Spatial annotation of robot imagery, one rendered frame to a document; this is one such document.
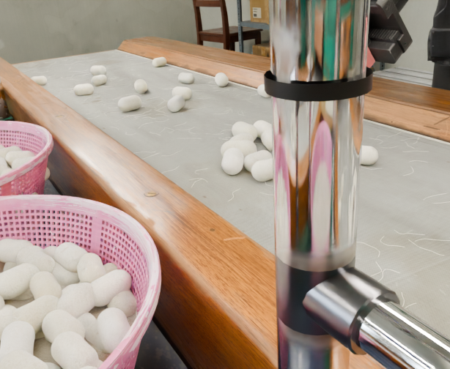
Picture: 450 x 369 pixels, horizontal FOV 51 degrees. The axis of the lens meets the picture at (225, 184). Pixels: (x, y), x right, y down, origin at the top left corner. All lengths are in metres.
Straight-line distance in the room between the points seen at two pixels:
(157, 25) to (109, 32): 0.51
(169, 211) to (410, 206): 0.20
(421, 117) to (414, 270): 0.30
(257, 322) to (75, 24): 4.82
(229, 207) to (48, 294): 0.16
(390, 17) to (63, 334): 0.38
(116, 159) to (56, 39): 4.52
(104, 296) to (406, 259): 0.20
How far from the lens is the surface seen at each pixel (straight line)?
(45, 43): 4.97
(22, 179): 0.50
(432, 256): 0.36
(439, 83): 0.98
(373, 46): 0.50
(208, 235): 0.32
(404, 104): 0.63
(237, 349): 0.26
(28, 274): 0.37
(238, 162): 0.46
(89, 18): 5.03
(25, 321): 0.32
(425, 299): 0.31
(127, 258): 0.35
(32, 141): 0.63
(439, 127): 0.59
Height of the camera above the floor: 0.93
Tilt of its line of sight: 24 degrees down
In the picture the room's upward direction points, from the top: 4 degrees counter-clockwise
